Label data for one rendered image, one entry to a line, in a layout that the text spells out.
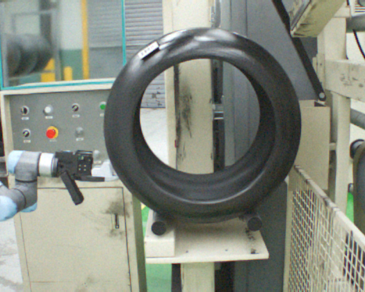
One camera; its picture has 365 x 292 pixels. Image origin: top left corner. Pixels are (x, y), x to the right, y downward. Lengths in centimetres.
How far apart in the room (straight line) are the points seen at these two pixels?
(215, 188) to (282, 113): 43
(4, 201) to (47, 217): 76
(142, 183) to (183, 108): 42
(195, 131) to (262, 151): 25
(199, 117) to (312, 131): 40
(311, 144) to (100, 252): 103
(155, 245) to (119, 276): 79
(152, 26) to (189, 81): 914
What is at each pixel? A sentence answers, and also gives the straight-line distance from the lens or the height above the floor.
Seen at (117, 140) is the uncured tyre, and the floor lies 116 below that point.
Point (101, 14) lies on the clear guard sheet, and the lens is 205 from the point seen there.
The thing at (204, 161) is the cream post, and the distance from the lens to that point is 178.
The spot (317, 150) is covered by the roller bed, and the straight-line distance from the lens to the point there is 176.
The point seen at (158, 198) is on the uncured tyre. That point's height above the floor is 99.
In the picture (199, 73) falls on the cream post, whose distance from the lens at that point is 173.
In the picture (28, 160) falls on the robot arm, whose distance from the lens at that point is 155.
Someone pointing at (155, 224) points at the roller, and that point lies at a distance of 145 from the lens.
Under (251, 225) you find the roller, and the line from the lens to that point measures 147.
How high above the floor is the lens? 143
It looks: 11 degrees down
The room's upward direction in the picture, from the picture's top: 2 degrees counter-clockwise
